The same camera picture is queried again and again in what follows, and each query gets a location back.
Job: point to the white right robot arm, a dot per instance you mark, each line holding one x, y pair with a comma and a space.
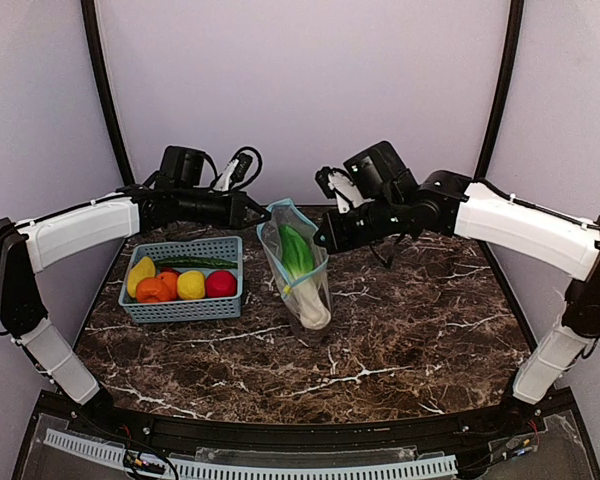
377, 196

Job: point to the yellow pear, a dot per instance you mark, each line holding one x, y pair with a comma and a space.
145, 268

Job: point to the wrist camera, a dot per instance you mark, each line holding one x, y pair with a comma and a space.
336, 183
242, 170

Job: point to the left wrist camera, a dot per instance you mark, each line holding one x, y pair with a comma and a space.
242, 170

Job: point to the black front rail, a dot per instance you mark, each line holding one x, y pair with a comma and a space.
465, 433

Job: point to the orange fruit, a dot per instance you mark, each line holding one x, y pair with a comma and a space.
153, 290

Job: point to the light blue cable duct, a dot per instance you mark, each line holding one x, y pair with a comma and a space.
210, 463

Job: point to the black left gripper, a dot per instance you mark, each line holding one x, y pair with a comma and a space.
239, 210

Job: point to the small orange tangerine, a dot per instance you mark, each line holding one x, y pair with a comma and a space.
170, 279

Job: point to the light blue plastic basket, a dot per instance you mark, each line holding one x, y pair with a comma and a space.
228, 249

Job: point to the yellow lemon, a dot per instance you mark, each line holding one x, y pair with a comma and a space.
191, 285

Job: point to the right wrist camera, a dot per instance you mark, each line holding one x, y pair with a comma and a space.
336, 183

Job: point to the green cucumber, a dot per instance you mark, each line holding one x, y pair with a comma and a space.
184, 261

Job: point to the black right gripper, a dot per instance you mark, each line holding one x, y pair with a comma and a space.
333, 232

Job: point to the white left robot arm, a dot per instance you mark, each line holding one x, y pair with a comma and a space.
172, 193

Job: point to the clear zip top bag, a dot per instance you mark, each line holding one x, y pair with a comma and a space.
285, 212

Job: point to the red apple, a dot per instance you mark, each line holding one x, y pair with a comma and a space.
221, 284

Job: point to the white garlic bulb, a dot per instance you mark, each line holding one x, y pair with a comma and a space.
298, 262

